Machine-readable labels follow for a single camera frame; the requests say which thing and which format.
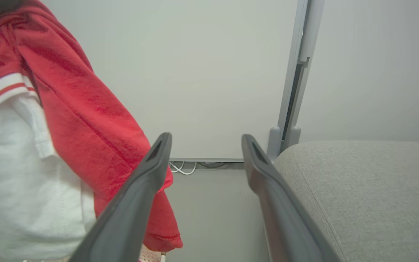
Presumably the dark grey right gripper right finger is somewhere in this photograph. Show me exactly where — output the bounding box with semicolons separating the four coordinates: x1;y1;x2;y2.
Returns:
241;134;341;262

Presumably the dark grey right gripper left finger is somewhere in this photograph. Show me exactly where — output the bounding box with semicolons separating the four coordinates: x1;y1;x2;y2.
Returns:
69;132;173;262

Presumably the white garment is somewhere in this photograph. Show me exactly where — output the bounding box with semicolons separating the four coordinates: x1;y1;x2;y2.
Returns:
0;93;97;261

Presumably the red garment with striped cuff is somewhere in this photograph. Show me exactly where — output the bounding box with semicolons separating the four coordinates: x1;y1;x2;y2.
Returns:
0;0;183;253

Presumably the cream perforated laundry basket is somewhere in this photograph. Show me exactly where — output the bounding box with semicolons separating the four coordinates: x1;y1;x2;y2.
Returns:
139;245;167;262

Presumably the grey fabric sofa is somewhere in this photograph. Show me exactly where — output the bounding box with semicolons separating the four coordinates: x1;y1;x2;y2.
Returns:
273;140;419;262

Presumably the wide white partition panel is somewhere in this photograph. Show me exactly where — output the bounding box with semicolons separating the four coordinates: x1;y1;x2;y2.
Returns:
40;0;309;163

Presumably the coiled white cable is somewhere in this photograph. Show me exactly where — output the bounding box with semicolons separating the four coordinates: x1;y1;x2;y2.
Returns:
169;161;197;176

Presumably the grey partition frame post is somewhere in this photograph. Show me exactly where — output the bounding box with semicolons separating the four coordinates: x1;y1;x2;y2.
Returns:
284;0;419;150

